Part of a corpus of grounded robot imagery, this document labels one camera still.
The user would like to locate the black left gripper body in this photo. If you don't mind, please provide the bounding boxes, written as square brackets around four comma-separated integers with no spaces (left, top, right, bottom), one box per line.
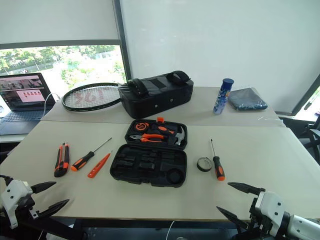
[15,190,41,221]

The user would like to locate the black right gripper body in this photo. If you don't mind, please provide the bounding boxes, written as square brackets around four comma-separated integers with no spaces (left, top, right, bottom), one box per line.
[248,196,273,237]

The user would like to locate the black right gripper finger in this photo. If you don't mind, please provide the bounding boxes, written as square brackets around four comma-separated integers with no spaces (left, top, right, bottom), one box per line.
[216,206,252,234]
[227,182,266,200]

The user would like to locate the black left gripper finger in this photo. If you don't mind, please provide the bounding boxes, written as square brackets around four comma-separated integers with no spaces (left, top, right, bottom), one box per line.
[29,181,57,195]
[32,199,71,220]

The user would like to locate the orange black utility knife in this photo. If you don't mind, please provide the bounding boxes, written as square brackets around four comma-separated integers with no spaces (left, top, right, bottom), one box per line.
[53,142,72,179]

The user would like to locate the screwdriver orange black handle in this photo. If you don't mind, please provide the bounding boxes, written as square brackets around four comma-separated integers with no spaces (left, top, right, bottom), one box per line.
[210,138,226,182]
[70,137,113,172]

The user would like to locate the orange test pen screwdriver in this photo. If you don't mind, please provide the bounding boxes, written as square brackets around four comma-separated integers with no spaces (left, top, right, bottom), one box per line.
[87,150,114,179]

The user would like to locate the black tool case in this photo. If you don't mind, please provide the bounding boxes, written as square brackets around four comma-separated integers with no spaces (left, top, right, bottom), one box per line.
[109,116,189,189]

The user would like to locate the black electrical tape roll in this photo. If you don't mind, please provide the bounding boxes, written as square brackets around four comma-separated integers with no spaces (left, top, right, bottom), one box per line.
[195,156,213,174]

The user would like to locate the dark open laptop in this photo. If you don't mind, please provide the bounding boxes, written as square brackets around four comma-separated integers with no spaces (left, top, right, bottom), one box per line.
[0,72,57,136]

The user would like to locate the black office chair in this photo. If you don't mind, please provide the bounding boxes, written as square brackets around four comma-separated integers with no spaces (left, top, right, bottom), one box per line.
[278,115,320,166]

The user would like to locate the black tennis racket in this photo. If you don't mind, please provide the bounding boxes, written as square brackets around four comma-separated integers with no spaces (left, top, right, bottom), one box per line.
[61,82,124,112]

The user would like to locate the folded blue grey cloth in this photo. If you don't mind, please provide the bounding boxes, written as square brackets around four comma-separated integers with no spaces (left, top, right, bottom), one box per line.
[228,87,269,112]

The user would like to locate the blue patterned bottle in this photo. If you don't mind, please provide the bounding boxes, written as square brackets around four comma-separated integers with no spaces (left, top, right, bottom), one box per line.
[212,77,235,116]

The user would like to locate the orange black tape measure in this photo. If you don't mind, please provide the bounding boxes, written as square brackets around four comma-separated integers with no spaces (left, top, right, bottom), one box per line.
[133,121,149,132]

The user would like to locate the black rectangular bag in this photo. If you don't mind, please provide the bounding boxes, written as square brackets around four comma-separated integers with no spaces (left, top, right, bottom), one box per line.
[117,70,195,120]

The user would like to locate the white roller blind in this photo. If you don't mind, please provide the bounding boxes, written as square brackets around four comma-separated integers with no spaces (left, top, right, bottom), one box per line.
[0,0,121,50]

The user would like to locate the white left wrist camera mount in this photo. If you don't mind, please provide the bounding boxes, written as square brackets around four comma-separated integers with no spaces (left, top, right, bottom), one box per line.
[0,179,34,230]

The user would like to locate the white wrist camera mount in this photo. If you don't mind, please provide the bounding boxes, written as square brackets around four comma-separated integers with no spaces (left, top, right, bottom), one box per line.
[0,179,34,230]
[254,191,291,236]

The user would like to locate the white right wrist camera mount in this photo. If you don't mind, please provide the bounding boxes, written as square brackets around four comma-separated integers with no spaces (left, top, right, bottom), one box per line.
[254,191,291,236]

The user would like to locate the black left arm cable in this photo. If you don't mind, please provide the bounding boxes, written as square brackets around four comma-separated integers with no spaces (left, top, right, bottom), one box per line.
[0,174,14,186]

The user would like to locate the white cable under table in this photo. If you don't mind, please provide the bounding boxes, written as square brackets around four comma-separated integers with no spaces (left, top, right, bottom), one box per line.
[167,220,176,240]

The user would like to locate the claw hammer orange black handle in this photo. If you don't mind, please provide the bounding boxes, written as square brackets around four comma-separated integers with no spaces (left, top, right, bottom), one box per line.
[156,124,188,147]

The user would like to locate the white laptop cable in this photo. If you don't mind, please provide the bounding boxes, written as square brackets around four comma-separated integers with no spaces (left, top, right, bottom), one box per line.
[43,92,61,119]

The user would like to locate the orange handled pliers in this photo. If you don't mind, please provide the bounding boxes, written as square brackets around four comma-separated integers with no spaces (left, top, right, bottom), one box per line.
[129,133,166,144]

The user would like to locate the dark window frame post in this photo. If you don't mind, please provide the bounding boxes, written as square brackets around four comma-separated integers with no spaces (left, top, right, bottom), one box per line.
[116,0,133,85]

